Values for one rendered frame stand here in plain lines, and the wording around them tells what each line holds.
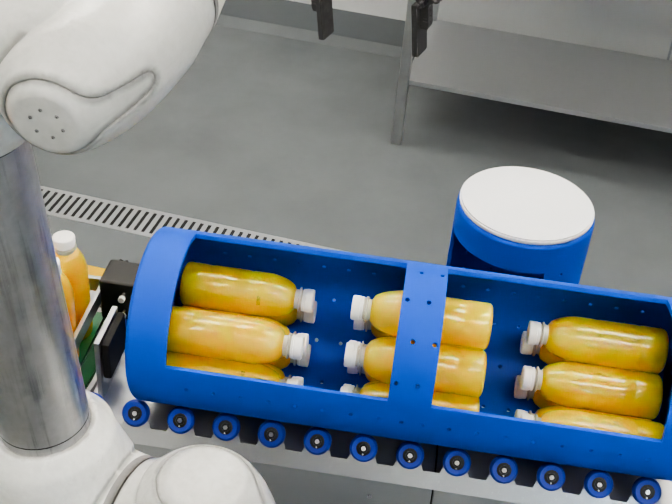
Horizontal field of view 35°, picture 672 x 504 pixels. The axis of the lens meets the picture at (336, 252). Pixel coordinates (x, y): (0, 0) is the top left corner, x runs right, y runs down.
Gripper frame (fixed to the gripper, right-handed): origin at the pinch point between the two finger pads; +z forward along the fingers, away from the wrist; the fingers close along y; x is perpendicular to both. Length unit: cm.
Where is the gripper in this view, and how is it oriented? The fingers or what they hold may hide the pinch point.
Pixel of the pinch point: (371, 36)
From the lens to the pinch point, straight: 140.3
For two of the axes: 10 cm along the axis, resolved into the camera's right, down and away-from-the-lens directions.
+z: 0.6, 8.0, 6.0
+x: 4.7, -5.5, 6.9
